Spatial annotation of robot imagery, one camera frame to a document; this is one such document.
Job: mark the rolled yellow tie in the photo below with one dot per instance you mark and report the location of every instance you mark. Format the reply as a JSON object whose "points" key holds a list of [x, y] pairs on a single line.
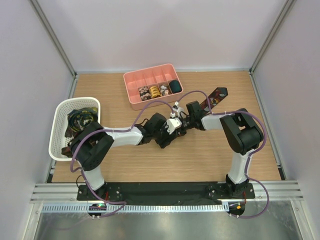
{"points": [[154, 92]]}

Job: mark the dark red patterned tie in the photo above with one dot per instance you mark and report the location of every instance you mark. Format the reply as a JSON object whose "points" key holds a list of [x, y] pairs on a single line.
{"points": [[219, 94]]}

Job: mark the right aluminium frame post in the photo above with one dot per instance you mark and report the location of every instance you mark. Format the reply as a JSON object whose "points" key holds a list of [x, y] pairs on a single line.
{"points": [[284, 12]]}

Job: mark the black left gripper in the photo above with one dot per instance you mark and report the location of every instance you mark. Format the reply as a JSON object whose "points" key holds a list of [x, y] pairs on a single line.
{"points": [[167, 138]]}

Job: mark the white perforated plastic basket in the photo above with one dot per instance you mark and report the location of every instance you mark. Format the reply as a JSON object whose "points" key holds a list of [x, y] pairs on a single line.
{"points": [[60, 123]]}

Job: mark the aluminium frame post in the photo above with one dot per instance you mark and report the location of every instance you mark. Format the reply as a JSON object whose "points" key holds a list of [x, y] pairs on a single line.
{"points": [[284, 12], [52, 35]]}

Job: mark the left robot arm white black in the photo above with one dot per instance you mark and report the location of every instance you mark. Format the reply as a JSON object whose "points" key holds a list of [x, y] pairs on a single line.
{"points": [[91, 146]]}

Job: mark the pink divided organizer tray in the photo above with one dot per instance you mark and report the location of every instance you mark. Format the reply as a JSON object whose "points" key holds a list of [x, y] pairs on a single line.
{"points": [[151, 76]]}

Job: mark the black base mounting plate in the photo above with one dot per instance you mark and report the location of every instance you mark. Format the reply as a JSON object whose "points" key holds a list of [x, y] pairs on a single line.
{"points": [[172, 193]]}

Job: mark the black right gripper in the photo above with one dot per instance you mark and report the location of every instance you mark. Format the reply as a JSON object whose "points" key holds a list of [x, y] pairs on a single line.
{"points": [[181, 132]]}

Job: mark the rolled dark teal tie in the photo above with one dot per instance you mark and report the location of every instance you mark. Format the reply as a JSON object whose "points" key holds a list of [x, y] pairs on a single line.
{"points": [[175, 86]]}

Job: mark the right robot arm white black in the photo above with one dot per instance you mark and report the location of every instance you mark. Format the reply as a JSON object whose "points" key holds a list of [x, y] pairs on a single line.
{"points": [[241, 131]]}

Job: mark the left aluminium frame post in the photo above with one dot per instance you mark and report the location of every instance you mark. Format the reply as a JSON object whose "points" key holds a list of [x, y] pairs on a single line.
{"points": [[52, 35]]}

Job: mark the rolled white floral tie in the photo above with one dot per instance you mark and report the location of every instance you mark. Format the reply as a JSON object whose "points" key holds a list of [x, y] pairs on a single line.
{"points": [[165, 90]]}

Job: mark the perforated metal cable rail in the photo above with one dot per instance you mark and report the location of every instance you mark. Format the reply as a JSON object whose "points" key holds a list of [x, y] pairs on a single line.
{"points": [[105, 209]]}

